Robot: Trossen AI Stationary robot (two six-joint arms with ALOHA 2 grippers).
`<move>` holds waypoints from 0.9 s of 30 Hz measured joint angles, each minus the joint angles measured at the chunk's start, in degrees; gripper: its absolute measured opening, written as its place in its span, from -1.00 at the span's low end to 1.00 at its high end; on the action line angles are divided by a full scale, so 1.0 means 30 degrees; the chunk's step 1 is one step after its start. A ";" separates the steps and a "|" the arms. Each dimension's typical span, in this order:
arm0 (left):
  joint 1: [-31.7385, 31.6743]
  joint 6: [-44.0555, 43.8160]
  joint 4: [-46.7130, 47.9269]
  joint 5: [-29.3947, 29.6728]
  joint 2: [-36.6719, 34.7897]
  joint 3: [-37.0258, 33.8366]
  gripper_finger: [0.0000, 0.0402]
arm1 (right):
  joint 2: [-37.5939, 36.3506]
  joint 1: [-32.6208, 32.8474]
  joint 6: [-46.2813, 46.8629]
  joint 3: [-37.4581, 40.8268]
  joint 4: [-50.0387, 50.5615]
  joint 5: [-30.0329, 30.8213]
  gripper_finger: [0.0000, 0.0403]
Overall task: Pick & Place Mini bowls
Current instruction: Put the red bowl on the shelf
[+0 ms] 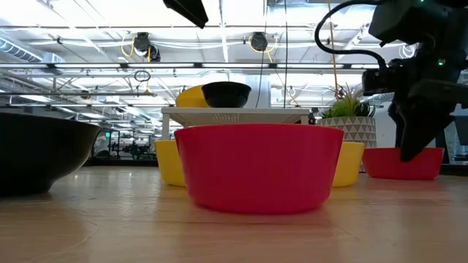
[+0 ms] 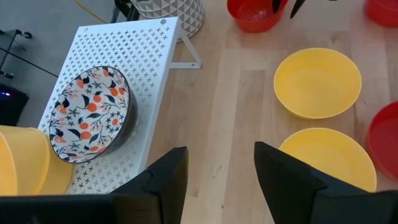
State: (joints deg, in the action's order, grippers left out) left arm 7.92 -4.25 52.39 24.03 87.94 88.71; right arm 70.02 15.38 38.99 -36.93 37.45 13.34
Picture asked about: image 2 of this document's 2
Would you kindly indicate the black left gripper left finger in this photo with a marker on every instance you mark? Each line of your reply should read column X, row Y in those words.
column 161, row 186

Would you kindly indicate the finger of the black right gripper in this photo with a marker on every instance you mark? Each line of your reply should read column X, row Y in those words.
column 298, row 7
column 276, row 5

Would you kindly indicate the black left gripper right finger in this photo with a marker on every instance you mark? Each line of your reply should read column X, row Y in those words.
column 295, row 193

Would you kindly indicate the red plastic mini bowl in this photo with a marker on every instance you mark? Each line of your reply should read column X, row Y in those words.
column 385, row 143
column 252, row 23
column 384, row 12

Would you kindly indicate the yellow plastic mini bowl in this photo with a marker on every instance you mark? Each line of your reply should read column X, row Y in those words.
column 317, row 84
column 335, row 155
column 28, row 161

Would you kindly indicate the black floral patterned bowl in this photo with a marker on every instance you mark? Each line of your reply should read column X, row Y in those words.
column 90, row 115

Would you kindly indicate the grey triangle patterned plant pot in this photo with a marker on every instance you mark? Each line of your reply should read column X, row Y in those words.
column 180, row 15

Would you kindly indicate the white perforated metal rack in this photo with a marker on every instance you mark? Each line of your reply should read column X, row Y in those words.
column 149, row 46

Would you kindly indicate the black box with purple light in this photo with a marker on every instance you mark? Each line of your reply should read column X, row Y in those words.
column 14, row 109

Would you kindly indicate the black metal table frame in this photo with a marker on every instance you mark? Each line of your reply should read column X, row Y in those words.
column 124, row 9

